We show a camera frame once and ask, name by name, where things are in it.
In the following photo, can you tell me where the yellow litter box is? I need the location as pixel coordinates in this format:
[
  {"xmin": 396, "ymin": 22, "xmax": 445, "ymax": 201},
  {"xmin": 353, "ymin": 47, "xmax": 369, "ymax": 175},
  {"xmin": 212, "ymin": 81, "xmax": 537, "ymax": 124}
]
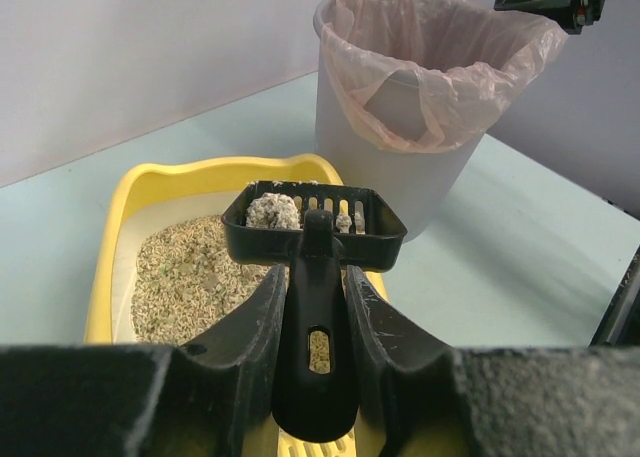
[{"xmin": 85, "ymin": 154, "xmax": 405, "ymax": 456}]

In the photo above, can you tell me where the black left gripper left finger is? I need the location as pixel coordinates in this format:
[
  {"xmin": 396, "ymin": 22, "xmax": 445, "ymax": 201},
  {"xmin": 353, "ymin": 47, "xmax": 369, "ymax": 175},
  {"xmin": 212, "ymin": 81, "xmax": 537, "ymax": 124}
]
[{"xmin": 1, "ymin": 266, "xmax": 286, "ymax": 456}]

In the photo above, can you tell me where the black slotted litter scoop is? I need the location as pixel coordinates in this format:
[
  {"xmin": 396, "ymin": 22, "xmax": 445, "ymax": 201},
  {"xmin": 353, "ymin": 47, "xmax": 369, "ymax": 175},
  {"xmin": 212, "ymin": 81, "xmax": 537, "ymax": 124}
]
[{"xmin": 222, "ymin": 181, "xmax": 407, "ymax": 443}]

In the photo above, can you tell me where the white litter clump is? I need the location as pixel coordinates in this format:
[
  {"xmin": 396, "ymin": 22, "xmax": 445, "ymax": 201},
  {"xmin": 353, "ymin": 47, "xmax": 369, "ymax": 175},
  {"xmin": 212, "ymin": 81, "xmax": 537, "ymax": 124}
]
[{"xmin": 246, "ymin": 192, "xmax": 300, "ymax": 230}]

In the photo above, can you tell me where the beige cat litter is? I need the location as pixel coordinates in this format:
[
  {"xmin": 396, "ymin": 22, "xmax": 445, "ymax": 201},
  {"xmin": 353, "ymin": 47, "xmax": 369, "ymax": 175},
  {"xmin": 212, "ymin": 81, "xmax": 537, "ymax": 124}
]
[{"xmin": 130, "ymin": 213, "xmax": 346, "ymax": 376}]

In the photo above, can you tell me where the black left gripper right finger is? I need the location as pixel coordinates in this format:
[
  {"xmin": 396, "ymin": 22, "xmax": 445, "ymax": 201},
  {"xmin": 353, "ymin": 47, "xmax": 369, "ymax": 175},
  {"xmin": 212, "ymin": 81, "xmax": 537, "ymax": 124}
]
[{"xmin": 345, "ymin": 267, "xmax": 639, "ymax": 456}]

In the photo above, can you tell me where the pink plastic bin liner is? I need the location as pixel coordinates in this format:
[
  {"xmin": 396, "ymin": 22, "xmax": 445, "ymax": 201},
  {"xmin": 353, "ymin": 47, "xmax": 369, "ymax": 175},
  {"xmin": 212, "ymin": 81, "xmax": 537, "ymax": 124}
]
[{"xmin": 316, "ymin": 0, "xmax": 568, "ymax": 153}]

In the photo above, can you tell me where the grey trash bin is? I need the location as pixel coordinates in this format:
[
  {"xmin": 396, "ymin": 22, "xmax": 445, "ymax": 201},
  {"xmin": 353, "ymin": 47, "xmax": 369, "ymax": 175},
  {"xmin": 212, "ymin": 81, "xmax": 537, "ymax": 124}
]
[{"xmin": 313, "ymin": 0, "xmax": 546, "ymax": 244}]

